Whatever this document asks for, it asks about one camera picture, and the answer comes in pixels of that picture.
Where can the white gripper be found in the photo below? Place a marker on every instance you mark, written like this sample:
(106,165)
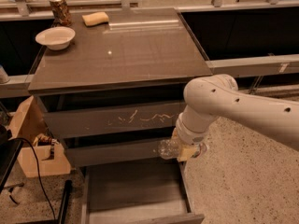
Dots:
(192,137)

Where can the clear plastic water bottle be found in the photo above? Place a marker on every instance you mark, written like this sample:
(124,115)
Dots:
(169,148)

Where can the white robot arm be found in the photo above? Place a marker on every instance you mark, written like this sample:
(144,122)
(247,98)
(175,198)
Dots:
(208,98)

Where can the grey bottom drawer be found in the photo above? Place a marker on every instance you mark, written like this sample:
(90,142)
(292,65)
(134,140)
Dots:
(151,191)

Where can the grey drawer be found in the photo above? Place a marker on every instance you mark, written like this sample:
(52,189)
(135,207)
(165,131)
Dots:
(151,191)
(115,147)
(92,113)

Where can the grey drawer cabinet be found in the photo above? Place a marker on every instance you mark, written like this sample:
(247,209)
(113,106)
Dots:
(136,48)

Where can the grey top drawer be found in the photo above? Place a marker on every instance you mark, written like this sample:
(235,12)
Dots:
(92,113)

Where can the grey middle drawer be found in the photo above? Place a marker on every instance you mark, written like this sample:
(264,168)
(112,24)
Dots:
(115,147)

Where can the yellow sponge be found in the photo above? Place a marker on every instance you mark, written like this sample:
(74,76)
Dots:
(95,18)

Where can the cardboard box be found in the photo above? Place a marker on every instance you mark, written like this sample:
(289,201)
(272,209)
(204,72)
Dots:
(48,156)

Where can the white bowl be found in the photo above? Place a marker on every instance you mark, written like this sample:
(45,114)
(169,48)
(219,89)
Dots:
(56,38)

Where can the black table edge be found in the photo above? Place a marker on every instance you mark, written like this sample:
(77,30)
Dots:
(9,153)

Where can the patterned drink can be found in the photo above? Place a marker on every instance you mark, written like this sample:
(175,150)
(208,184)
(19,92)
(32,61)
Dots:
(61,12)

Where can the black stand post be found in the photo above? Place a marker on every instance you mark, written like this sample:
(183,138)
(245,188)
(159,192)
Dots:
(64,202)

